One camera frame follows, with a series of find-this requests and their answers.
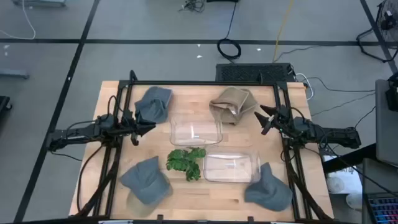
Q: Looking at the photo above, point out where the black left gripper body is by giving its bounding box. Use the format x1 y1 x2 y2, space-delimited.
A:
119 108 141 139

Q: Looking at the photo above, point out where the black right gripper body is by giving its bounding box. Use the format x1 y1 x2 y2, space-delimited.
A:
271 105 295 135

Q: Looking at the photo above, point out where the plain grey cap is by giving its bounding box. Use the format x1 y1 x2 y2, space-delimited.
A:
134 86 174 125
243 161 294 213

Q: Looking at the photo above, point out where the black computer tower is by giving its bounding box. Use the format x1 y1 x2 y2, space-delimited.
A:
215 62 297 83

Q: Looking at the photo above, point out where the clear plastic bin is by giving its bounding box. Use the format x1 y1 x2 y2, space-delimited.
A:
203 151 262 184
169 113 224 147

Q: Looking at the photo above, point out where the green plant in white pot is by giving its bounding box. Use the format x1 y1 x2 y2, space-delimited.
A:
165 146 208 183

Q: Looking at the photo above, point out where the grey cap with beige brim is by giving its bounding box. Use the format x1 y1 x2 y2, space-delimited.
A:
119 155 174 218

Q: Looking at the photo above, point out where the white cardboard box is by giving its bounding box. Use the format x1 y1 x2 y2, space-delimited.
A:
322 154 364 196

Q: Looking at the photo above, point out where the grey desk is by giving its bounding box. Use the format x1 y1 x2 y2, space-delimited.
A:
374 78 398 169

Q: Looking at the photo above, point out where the grey metal table foot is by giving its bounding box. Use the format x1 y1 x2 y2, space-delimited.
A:
0 68 30 80

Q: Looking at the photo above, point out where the backlit rainbow keyboard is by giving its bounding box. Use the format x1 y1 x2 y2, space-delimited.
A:
363 192 398 224

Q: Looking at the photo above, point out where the black standing fan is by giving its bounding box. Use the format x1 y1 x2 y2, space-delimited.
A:
356 0 398 65

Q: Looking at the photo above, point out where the white cable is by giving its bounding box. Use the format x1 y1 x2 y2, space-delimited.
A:
0 0 37 40
295 72 315 101

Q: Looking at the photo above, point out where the black metal table frame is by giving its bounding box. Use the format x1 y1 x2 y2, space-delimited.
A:
73 70 335 222

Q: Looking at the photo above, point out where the yellow cable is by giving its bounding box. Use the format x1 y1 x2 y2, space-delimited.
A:
272 0 295 63

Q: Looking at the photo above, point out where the black coiled cable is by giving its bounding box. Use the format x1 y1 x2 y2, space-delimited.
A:
216 1 243 60

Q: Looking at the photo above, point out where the tangle of black cables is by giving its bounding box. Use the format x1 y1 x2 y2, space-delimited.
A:
179 0 206 14

